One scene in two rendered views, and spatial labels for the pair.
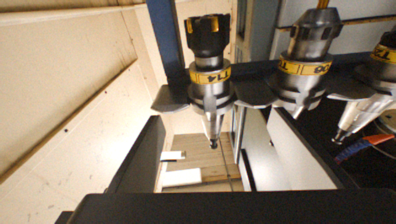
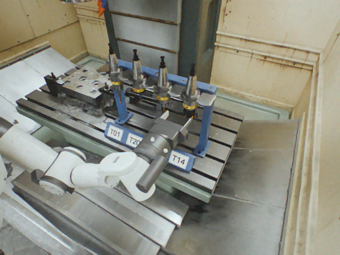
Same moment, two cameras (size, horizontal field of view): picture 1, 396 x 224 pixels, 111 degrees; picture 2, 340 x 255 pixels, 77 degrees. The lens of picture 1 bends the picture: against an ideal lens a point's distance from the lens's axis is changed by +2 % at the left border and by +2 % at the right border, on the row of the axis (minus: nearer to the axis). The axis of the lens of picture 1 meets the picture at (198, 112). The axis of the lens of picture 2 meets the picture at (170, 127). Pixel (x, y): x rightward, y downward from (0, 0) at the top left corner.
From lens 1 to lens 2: 72 cm
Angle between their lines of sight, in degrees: 88
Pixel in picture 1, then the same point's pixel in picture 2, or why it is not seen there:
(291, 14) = (171, 32)
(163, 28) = (206, 112)
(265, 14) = (189, 34)
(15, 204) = not seen: outside the picture
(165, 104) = (204, 104)
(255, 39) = (195, 15)
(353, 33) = (128, 6)
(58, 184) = not seen: outside the picture
